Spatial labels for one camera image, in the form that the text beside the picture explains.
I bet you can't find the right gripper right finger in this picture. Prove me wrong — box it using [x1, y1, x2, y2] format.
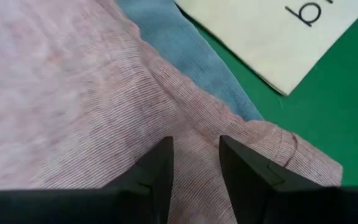
[218, 135, 358, 224]

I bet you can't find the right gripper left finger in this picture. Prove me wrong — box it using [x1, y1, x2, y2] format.
[0, 136, 175, 224]

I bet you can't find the pink garment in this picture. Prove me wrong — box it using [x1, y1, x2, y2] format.
[0, 0, 344, 224]

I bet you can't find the light blue towel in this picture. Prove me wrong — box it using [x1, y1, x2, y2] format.
[116, 0, 264, 122]

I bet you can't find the green table mat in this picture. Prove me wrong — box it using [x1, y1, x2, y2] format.
[178, 0, 358, 187]

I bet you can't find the cream printed tote bag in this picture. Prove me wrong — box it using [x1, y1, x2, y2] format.
[174, 0, 358, 96]

